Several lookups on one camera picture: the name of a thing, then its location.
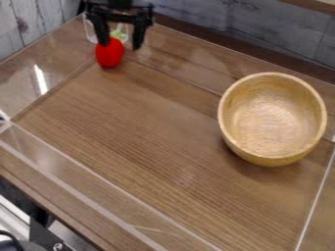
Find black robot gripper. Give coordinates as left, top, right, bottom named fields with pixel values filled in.
left=83, top=0, right=155, bottom=50

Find red felt strawberry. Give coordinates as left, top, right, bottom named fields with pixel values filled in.
left=96, top=29, right=128, bottom=68

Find light wooden bowl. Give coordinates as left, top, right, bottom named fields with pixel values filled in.
left=218, top=72, right=327, bottom=167

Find clear acrylic corner bracket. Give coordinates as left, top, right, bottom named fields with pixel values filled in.
left=83, top=12, right=130, bottom=47

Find clear acrylic tray wall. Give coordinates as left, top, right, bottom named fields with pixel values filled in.
left=0, top=18, right=335, bottom=251

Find black metal table bracket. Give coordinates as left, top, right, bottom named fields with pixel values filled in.
left=29, top=219, right=75, bottom=251

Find black cable bottom left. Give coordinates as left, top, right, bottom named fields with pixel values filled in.
left=0, top=229, right=24, bottom=251

